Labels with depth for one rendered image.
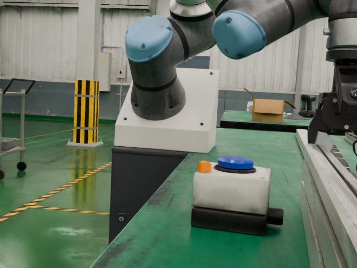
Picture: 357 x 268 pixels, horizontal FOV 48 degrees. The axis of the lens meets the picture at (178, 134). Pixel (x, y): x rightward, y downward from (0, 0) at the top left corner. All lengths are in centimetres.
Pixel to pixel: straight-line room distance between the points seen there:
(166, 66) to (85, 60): 590
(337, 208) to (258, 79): 1129
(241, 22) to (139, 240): 35
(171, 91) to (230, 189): 62
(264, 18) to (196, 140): 47
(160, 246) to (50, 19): 1265
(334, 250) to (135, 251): 19
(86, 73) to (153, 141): 583
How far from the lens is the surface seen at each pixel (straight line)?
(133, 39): 95
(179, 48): 97
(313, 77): 1169
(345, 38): 62
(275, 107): 266
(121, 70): 1186
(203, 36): 101
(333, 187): 28
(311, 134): 62
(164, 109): 103
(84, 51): 687
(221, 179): 42
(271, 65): 1156
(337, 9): 64
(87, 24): 692
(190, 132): 101
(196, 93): 111
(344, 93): 56
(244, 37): 60
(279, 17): 64
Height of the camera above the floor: 92
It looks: 5 degrees down
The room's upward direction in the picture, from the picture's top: 3 degrees clockwise
